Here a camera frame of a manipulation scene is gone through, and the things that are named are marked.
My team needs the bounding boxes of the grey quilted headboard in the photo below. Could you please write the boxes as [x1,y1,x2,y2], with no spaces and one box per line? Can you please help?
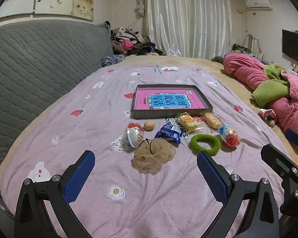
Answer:
[0,20,114,194]

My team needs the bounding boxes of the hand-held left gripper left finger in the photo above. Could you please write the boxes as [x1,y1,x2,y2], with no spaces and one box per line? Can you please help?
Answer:
[14,150,95,238]

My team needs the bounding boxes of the white curtain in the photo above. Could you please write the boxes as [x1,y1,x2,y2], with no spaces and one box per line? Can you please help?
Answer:
[142,0,232,60]

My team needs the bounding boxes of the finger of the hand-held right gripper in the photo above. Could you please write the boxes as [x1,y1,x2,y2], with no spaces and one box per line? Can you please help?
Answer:
[260,144,298,179]
[285,128,298,152]

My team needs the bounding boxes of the pile of clothes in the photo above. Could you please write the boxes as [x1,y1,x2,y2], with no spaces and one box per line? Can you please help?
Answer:
[110,27,168,56]

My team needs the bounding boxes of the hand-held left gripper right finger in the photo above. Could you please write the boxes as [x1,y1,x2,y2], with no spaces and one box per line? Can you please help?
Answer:
[197,151,281,238]

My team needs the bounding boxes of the blue snack packet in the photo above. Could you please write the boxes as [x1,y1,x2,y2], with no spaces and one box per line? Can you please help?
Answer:
[155,124,184,144]

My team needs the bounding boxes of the yellow biscuit packet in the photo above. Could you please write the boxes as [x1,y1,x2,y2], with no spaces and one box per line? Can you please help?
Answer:
[200,111,223,129]
[176,113,204,132]

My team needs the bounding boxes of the green fleece blanket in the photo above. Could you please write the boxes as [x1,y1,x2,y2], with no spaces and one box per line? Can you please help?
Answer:
[251,64,292,108]

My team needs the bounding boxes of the beige mesh scrunchie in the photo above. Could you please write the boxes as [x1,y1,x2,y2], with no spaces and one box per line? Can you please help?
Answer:
[132,139,177,174]

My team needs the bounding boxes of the blue floral cloth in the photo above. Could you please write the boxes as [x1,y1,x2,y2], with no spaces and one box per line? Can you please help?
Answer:
[101,55,125,67]

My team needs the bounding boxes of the white curtain pompom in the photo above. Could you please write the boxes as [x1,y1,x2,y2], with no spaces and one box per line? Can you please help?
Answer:
[134,3,145,16]

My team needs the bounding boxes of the dark green bag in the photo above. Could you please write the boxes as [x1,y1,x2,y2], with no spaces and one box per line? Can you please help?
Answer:
[232,44,252,54]

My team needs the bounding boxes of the pink quilt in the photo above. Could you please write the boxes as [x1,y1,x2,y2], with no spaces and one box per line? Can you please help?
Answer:
[223,53,298,139]

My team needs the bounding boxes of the green fuzzy hair ring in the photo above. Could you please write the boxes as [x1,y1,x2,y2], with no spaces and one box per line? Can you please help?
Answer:
[189,134,221,156]

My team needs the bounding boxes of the pink strawberry printed blanket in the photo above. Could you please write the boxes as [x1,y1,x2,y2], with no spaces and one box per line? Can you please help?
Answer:
[0,66,292,238]

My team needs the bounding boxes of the white air conditioner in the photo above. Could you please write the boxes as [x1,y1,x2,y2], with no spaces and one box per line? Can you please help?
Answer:
[245,0,273,11]

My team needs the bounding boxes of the black television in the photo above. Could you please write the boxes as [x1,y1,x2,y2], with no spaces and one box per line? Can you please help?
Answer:
[282,29,298,66]

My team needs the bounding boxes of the pink book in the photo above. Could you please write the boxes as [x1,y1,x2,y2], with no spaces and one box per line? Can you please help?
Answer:
[135,90,205,110]

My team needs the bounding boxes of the small red white doll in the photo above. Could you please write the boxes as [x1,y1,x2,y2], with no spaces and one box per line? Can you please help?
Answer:
[258,108,278,127]

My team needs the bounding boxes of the beige bed sheet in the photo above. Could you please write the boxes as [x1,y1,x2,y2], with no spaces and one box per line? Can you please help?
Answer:
[119,55,298,165]

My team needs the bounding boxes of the red orange egg toy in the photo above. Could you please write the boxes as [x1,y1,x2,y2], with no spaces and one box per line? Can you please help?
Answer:
[219,125,240,147]

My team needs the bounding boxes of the shallow brown cardboard tray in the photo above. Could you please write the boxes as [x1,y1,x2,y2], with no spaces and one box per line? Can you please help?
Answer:
[130,84,213,119]

